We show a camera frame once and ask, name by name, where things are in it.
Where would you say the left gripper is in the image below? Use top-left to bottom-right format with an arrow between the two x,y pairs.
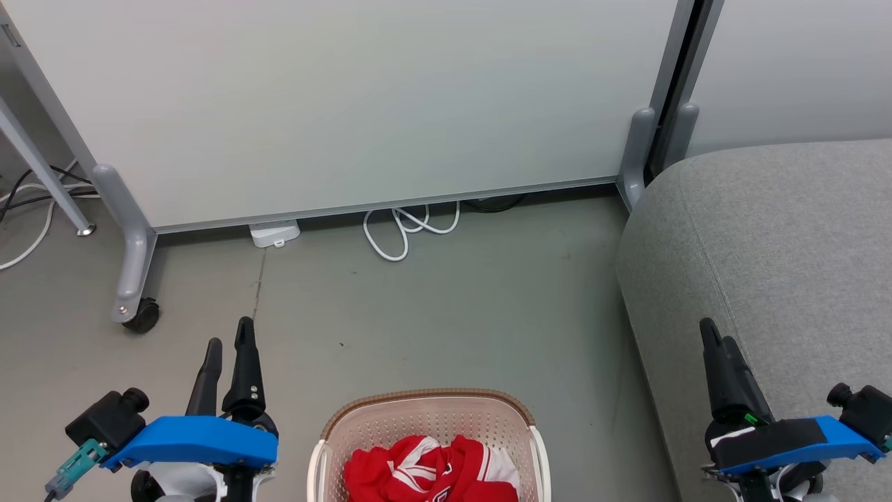
131,317 -> 274,502

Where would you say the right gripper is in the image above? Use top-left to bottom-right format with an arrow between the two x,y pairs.
699,317 -> 829,502

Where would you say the red and white garment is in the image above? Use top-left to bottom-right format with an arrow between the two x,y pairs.
344,434 -> 521,502

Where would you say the grey fabric sofa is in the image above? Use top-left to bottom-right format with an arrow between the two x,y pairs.
615,138 -> 892,502

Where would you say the black caster wheel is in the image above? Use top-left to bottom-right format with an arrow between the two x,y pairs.
122,298 -> 161,334

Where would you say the long grey partition foot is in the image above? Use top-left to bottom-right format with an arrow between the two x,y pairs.
93,164 -> 158,325

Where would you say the white power strip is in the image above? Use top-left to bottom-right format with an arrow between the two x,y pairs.
249,219 -> 301,249

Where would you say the beige perforated laundry basket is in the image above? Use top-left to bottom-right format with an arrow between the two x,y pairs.
307,388 -> 553,502

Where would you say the short grey partition foot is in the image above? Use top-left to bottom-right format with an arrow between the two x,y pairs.
617,107 -> 657,213
662,103 -> 700,172

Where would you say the grey metal table leg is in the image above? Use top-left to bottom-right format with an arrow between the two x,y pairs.
0,98 -> 97,238

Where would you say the wide white partition panel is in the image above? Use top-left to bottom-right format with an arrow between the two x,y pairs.
0,0 -> 698,234

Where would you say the narrow white partition panel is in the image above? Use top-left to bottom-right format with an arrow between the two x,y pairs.
679,0 -> 892,158

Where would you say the teal camera connector plug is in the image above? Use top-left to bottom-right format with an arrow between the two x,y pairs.
45,441 -> 109,501

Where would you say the looped white cable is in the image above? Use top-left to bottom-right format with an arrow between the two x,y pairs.
362,201 -> 462,263

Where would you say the long white floor cable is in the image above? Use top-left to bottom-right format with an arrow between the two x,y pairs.
0,159 -> 98,271

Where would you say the thin black cable bundle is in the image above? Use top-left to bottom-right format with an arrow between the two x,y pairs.
0,166 -> 95,224

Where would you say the black floor cable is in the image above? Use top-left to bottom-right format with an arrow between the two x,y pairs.
463,194 -> 528,214

